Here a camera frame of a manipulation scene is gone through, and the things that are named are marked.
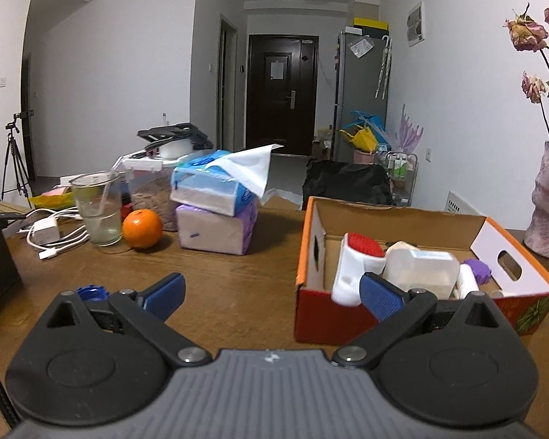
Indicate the blue tissue pack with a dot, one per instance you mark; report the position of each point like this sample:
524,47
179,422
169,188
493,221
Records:
210,187

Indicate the black camera tripod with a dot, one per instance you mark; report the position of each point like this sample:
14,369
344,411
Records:
14,160

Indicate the white flat box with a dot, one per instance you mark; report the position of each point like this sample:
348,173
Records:
462,203

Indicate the yellow box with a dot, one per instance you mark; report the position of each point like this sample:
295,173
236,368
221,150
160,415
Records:
370,23

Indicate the pink feather decoration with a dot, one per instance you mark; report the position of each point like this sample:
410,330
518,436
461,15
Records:
407,135

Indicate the black bag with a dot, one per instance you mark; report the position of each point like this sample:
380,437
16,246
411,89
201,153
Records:
343,183

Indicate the blue and yellow bags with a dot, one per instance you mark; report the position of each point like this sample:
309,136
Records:
363,135

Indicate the purple tissue pack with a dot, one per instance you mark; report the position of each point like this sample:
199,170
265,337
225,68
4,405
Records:
210,233

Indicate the white paper notice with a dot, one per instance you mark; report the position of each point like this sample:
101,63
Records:
277,71

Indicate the orange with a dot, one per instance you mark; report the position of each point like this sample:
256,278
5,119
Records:
142,229

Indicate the dark brown door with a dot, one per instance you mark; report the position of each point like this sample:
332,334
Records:
279,114

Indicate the black folding stand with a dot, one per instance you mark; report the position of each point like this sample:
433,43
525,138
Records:
174,132

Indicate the hanging folded umbrellas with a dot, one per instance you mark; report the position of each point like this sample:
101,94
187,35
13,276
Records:
383,68

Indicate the trolley cart with bottles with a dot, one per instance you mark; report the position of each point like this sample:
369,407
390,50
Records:
399,169

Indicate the dried pink roses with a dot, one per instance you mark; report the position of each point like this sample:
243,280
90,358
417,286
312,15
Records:
526,32

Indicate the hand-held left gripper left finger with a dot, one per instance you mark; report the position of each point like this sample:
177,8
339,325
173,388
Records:
167,293

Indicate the yellow snack packet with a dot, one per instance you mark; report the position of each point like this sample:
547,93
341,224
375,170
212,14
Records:
50,200

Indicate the white red lint brush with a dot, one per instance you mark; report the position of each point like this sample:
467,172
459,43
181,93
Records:
350,274

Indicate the grey fridge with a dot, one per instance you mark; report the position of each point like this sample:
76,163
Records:
352,91

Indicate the blue bottle cap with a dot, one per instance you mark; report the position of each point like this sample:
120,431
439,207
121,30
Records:
91,292

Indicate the red cardboard box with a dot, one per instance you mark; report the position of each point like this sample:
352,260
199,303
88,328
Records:
325,315

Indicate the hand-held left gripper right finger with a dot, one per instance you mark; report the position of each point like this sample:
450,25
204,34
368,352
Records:
383,299

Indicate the translucent plastic jug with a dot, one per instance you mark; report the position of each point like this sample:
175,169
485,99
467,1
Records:
416,270

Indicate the clear plastic food container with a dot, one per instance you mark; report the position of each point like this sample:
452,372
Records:
146,196

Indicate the clear glass cup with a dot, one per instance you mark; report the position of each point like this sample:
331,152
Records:
98,215

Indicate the white spray bottle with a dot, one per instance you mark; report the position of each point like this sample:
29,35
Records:
467,283

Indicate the purple ridged lid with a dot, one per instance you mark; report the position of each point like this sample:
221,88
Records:
478,269

